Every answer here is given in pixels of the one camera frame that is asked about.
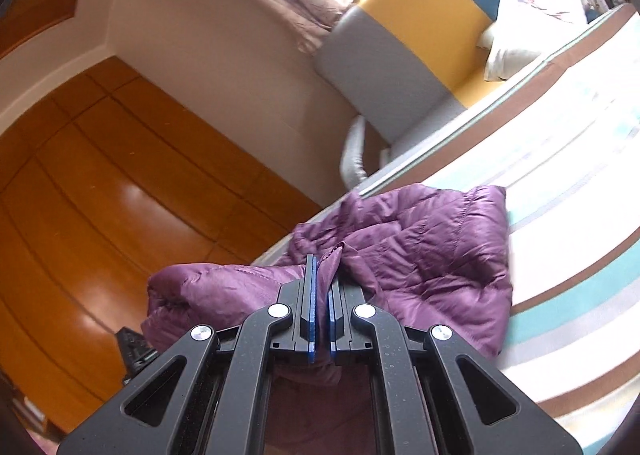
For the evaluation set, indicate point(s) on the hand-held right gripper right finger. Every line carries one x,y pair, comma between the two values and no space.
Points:
333,330

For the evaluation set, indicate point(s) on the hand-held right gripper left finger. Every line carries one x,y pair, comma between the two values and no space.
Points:
311,300

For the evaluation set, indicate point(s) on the purple puffer jacket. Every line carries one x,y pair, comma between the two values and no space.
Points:
425,260

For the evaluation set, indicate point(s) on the wooden wardrobe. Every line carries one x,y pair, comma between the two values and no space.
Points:
125,185

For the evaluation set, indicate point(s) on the striped bed blanket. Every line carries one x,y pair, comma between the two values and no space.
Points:
575,185

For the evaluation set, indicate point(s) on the grey yellow blue headboard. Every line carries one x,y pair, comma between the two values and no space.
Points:
425,10

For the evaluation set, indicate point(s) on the white printed pillow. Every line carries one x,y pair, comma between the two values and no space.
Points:
530,0

